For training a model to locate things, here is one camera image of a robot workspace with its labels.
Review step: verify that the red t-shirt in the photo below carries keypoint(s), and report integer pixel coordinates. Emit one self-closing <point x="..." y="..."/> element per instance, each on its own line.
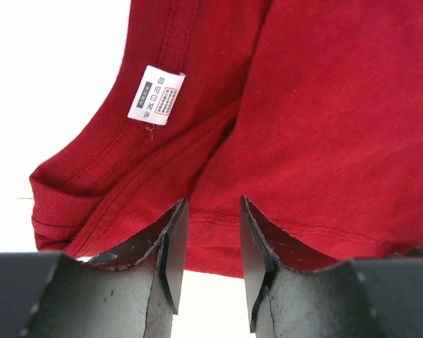
<point x="312" y="109"/>

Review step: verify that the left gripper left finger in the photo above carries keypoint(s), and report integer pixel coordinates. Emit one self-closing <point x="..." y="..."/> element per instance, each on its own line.
<point x="130" y="290"/>

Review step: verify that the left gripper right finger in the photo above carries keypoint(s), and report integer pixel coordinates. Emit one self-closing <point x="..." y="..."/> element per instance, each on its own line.
<point x="293" y="290"/>

